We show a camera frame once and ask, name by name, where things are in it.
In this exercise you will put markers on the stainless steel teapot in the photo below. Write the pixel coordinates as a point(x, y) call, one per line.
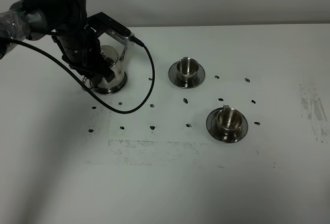
point(110, 54)

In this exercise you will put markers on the steel teacup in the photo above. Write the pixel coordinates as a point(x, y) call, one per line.
point(187, 69)
point(229, 120)

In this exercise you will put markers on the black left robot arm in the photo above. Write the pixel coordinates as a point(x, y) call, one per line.
point(14, 24)

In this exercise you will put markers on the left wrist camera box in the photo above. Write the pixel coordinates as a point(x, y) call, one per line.
point(102, 23)

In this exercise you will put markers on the round steel teapot saucer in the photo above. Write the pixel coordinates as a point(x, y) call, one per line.
point(106, 90)

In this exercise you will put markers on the far steel teacup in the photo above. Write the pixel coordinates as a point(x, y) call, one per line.
point(187, 69)

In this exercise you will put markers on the near steel teacup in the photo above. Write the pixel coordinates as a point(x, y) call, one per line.
point(229, 120)

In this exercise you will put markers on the near steel saucer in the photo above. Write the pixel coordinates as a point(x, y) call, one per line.
point(221, 136)

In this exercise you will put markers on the far steel saucer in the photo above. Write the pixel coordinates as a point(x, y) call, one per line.
point(174, 78)

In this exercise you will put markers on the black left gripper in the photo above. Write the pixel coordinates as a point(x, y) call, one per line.
point(66, 21)

